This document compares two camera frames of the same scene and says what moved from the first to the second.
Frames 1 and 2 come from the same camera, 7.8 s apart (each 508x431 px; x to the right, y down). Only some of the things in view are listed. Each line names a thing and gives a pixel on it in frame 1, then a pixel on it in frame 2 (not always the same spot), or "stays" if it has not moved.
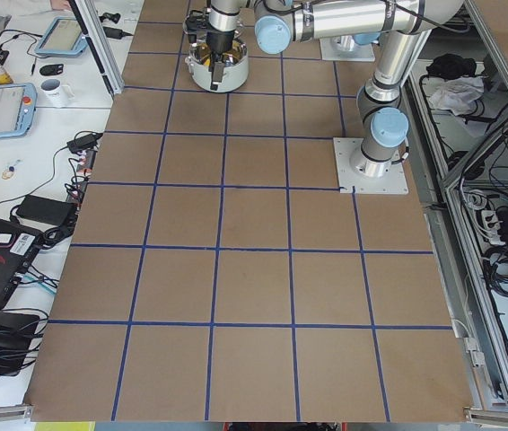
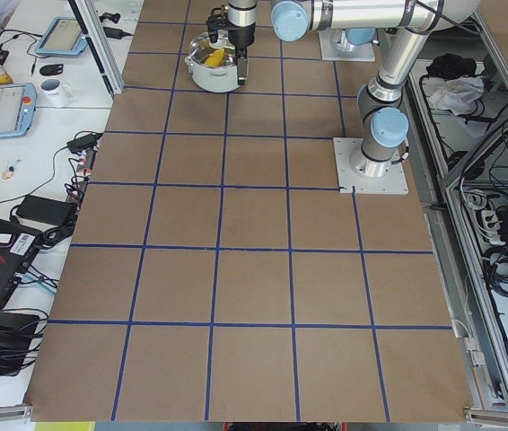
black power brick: (84, 144) stays
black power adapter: (47, 210) stays
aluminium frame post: (91, 20) stays
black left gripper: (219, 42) -> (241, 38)
